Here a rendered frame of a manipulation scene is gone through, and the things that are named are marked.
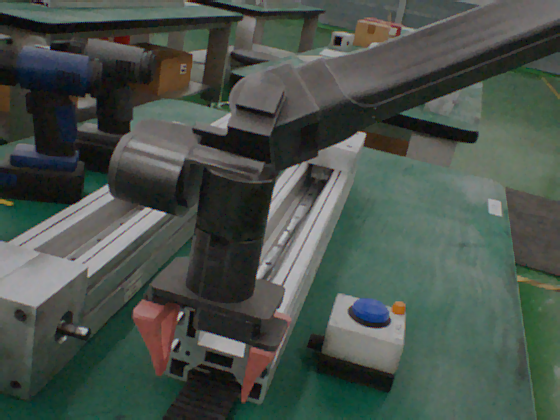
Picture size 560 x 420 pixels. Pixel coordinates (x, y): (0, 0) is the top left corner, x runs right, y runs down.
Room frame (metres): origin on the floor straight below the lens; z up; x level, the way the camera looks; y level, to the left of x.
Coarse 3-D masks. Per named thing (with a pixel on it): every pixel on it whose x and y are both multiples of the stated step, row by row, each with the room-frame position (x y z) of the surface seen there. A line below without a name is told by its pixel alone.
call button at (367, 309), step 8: (360, 304) 0.64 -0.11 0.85; (368, 304) 0.64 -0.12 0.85; (376, 304) 0.64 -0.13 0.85; (360, 312) 0.62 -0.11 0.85; (368, 312) 0.62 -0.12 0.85; (376, 312) 0.62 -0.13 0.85; (384, 312) 0.63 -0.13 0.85; (368, 320) 0.62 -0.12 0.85; (376, 320) 0.62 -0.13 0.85; (384, 320) 0.62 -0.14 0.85
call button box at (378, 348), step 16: (336, 304) 0.65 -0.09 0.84; (352, 304) 0.66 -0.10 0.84; (336, 320) 0.61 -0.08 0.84; (352, 320) 0.62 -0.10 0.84; (400, 320) 0.64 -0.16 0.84; (320, 336) 0.64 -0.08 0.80; (336, 336) 0.60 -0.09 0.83; (352, 336) 0.60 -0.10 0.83; (368, 336) 0.60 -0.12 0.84; (384, 336) 0.60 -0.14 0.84; (400, 336) 0.61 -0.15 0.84; (336, 352) 0.60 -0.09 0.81; (352, 352) 0.60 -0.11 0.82; (368, 352) 0.60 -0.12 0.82; (384, 352) 0.59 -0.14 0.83; (400, 352) 0.59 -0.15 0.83; (320, 368) 0.60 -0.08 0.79; (336, 368) 0.60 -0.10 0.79; (352, 368) 0.60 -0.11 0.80; (368, 368) 0.60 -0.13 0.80; (384, 368) 0.59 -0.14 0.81; (368, 384) 0.60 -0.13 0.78; (384, 384) 0.59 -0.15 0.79
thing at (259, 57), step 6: (234, 54) 4.14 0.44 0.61; (240, 54) 4.11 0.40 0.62; (246, 54) 4.17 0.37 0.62; (252, 54) 4.25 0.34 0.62; (258, 54) 4.30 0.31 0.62; (264, 54) 4.34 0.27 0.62; (240, 60) 4.10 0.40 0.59; (246, 60) 4.07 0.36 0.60; (252, 60) 4.07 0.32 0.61; (258, 60) 4.07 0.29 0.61; (264, 60) 4.08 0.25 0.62; (270, 60) 4.11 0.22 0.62; (234, 66) 4.06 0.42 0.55; (228, 102) 4.36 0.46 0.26
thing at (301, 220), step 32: (288, 192) 0.93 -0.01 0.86; (320, 192) 1.08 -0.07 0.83; (288, 224) 0.87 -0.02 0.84; (320, 224) 0.82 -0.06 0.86; (288, 256) 0.70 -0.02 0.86; (320, 256) 0.87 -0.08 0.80; (288, 288) 0.62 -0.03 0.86; (192, 320) 0.56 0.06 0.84; (192, 352) 0.54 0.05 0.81; (224, 352) 0.54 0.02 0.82; (256, 384) 0.56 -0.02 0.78
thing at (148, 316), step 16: (144, 304) 0.48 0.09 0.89; (160, 304) 0.49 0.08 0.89; (176, 304) 0.52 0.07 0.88; (144, 320) 0.47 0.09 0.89; (160, 320) 0.48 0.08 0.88; (176, 320) 0.52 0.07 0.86; (144, 336) 0.47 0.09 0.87; (160, 336) 0.48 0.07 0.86; (160, 352) 0.49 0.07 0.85; (160, 368) 0.49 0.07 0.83
